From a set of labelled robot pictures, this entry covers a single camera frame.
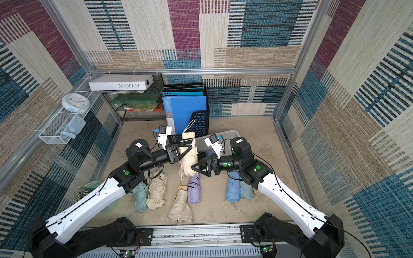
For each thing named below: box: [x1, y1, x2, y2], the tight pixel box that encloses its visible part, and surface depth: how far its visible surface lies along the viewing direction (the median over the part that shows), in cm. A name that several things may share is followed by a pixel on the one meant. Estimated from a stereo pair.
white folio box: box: [88, 74, 155, 91], surface depth 81 cm
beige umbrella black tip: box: [179, 131, 199, 179], surface depth 65 cm
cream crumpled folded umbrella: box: [146, 166, 169, 211], surface depth 84 cm
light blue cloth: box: [60, 113, 87, 140], surface depth 70 cm
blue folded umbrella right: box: [225, 171, 241, 203], surface depth 85 cm
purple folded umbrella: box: [187, 173, 201, 205], surface depth 86 cm
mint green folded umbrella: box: [130, 182, 149, 213], surface depth 81 cm
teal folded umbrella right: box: [239, 180, 255, 200], surface depth 85 cm
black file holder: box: [167, 83, 210, 145], surface depth 91 cm
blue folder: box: [161, 95, 208, 135], surface depth 93 cm
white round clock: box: [61, 92, 91, 114], surface depth 76 cm
